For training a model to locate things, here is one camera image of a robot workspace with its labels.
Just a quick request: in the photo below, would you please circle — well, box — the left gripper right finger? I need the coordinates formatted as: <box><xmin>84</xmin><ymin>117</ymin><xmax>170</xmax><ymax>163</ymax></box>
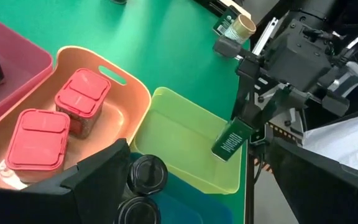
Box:
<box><xmin>266</xmin><ymin>136</ymin><xmax>358</xmax><ymax>224</ymax></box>

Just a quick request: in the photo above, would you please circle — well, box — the gold-lid spice jar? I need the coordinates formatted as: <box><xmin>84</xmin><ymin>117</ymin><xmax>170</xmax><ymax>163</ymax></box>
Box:
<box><xmin>224</xmin><ymin>14</ymin><xmax>257</xmax><ymax>44</ymax></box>

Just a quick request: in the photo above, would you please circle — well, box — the orange plastic bin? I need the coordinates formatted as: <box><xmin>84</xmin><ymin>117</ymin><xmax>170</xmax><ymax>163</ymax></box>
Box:
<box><xmin>0</xmin><ymin>45</ymin><xmax>152</xmax><ymax>190</ymax></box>

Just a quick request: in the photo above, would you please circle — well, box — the blue plastic bin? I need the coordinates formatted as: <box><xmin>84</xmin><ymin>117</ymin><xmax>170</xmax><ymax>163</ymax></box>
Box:
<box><xmin>113</xmin><ymin>152</ymin><xmax>234</xmax><ymax>224</ymax></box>

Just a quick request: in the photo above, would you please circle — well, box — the pink plastic bin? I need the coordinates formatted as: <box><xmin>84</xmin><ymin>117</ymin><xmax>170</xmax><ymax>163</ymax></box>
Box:
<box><xmin>0</xmin><ymin>9</ymin><xmax>55</xmax><ymax>135</ymax></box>

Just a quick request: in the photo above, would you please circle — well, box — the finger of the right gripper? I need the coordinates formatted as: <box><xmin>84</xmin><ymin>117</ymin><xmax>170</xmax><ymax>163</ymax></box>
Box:
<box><xmin>252</xmin><ymin>88</ymin><xmax>295</xmax><ymax>147</ymax></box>
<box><xmin>231</xmin><ymin>58</ymin><xmax>262</xmax><ymax>126</ymax></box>

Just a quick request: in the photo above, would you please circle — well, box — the yellow plastic bin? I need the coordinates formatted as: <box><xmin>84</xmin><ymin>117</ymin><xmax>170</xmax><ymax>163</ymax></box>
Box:
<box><xmin>131</xmin><ymin>86</ymin><xmax>244</xmax><ymax>195</ymax></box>

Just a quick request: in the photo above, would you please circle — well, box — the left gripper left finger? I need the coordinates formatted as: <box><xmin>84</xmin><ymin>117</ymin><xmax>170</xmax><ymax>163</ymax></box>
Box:
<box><xmin>0</xmin><ymin>138</ymin><xmax>132</xmax><ymax>224</ymax></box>

